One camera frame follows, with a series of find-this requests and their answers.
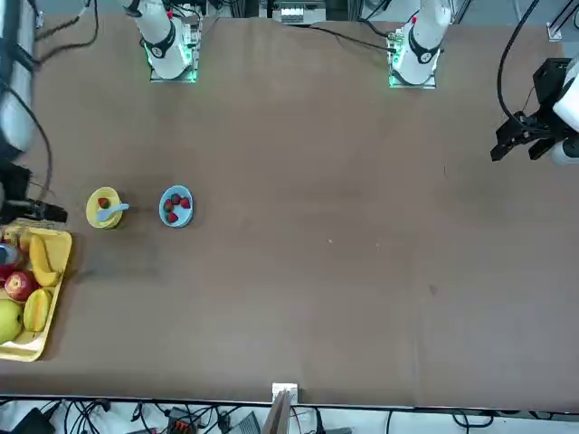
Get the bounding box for light blue bowl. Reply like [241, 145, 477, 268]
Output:
[158, 184, 195, 229]

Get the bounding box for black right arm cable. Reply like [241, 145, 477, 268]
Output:
[0, 0, 100, 203]

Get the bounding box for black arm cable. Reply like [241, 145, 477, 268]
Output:
[497, 0, 542, 119]
[0, 0, 100, 203]

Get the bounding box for yellow-green mango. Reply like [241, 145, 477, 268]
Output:
[0, 298, 24, 345]

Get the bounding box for aluminium frame rail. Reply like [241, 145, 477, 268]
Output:
[546, 0, 579, 42]

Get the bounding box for black left base cable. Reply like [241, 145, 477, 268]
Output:
[282, 20, 391, 52]

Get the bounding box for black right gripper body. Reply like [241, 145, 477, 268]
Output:
[0, 163, 33, 216]

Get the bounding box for yellow bowl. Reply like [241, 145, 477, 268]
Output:
[85, 186, 124, 231]

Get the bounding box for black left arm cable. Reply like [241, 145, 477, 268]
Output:
[497, 0, 542, 119]

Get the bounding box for yellow banana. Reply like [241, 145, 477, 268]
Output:
[28, 233, 64, 288]

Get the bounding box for red dragon fruit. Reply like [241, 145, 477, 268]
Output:
[0, 228, 26, 282]

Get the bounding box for yellow-green starfruit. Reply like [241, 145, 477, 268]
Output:
[22, 288, 53, 334]

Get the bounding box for black power adapter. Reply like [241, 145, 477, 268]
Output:
[6, 406, 58, 434]

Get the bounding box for aluminium camera post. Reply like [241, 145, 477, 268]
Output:
[263, 382, 300, 434]

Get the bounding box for light blue plastic spoon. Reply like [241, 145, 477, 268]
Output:
[96, 203, 131, 223]

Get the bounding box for black power strip orange switches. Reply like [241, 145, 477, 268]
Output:
[165, 406, 203, 434]

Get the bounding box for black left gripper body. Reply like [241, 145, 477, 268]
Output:
[532, 57, 572, 130]

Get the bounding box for yellow plastic tray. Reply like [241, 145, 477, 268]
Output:
[0, 224, 73, 363]

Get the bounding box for red apple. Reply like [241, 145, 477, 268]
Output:
[4, 269, 38, 302]

